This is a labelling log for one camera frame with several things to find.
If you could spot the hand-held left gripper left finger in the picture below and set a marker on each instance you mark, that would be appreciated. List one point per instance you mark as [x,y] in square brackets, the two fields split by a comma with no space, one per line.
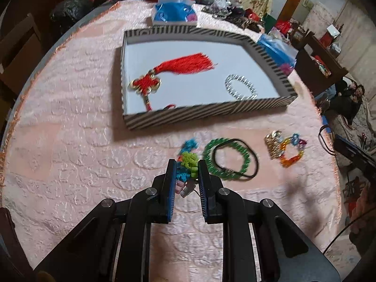
[171,196]

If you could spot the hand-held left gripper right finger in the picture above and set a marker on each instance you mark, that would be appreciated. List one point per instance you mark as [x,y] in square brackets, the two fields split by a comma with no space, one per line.
[203,196]

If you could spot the colourful knitted charm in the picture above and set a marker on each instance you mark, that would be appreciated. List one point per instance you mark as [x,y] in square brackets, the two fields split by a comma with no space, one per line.
[188,164]

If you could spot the gold charm trinket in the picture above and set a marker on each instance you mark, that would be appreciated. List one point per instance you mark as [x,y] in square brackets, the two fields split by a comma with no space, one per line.
[273,147]

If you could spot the red tassel knot ornament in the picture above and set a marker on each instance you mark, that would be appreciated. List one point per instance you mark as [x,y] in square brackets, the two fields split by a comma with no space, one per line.
[173,70]

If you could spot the striped shallow cardboard box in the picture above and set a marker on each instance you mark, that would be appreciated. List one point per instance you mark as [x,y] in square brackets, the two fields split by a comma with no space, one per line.
[205,64]

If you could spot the pink quilted tablecloth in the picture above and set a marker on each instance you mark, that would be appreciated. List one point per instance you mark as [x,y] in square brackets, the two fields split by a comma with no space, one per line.
[88,141]

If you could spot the blue plastic bag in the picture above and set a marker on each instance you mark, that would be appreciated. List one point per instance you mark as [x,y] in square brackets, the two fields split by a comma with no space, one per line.
[277,50]

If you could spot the dark wooden cabinet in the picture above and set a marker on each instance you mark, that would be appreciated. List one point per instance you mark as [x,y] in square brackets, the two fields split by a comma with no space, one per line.
[320,61]

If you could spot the blue tissue box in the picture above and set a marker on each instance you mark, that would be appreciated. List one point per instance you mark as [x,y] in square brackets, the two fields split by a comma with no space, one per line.
[173,13]

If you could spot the pile of assorted trinkets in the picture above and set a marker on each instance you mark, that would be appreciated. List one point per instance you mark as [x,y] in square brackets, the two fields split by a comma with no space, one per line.
[232,13]

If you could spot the wooden chair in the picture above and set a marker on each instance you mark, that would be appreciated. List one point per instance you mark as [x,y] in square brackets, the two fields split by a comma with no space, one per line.
[17,53]

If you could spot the black plastic bag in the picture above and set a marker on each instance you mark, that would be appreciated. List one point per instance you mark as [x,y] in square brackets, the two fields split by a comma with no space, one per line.
[76,7]

